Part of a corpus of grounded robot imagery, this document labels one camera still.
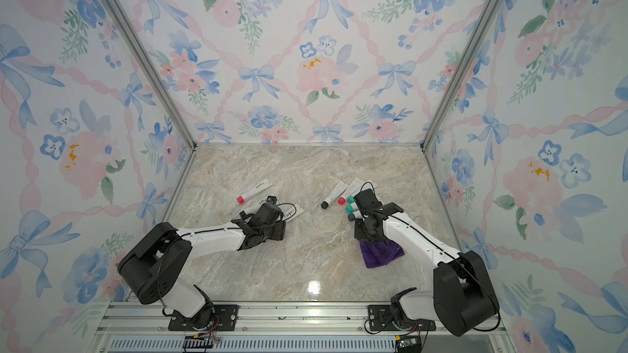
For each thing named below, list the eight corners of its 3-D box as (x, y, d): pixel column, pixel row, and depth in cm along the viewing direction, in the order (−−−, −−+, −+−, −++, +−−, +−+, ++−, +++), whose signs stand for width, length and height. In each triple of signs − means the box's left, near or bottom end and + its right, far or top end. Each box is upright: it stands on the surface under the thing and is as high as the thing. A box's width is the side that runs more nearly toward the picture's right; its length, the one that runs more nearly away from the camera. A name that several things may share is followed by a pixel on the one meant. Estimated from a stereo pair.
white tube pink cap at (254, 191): (241, 206, 101) (240, 202, 99) (237, 201, 103) (236, 198, 101) (272, 184, 108) (271, 181, 106) (268, 180, 109) (267, 177, 107)
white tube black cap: (320, 207, 101) (320, 204, 99) (339, 183, 109) (340, 180, 107) (327, 211, 100) (327, 208, 98) (346, 187, 107) (347, 184, 106)
